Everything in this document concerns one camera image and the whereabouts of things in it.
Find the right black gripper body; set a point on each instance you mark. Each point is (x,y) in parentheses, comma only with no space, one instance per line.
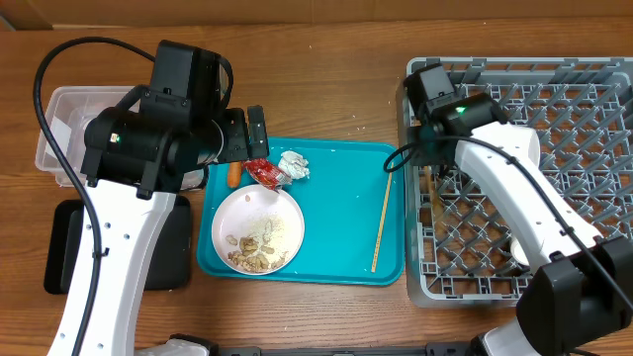
(423,152)

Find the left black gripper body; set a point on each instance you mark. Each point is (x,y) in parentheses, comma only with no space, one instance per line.
(235,143)

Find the orange carrot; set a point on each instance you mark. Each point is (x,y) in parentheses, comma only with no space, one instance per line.
(234,174)

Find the red snack wrapper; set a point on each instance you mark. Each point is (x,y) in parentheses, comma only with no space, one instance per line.
(267,174)

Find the white tissue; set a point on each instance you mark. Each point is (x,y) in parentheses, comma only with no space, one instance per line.
(294,165)

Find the wooden chopstick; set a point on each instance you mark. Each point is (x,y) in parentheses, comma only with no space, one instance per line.
(381,224)
(436,205)

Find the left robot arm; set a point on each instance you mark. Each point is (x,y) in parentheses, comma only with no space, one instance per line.
(137,153)

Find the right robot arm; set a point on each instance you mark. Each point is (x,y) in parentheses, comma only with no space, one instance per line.
(581,288)

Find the grey dishwasher rack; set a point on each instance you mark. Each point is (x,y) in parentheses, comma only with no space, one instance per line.
(581,110)

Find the white plate with peanuts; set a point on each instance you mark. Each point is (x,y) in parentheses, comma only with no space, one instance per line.
(257,231)

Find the black plastic tray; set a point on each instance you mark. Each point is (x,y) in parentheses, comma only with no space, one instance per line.
(170,266)

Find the clear plastic storage bin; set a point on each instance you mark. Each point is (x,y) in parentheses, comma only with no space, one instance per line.
(69,111)

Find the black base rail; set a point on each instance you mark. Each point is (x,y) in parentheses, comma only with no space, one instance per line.
(461,348)

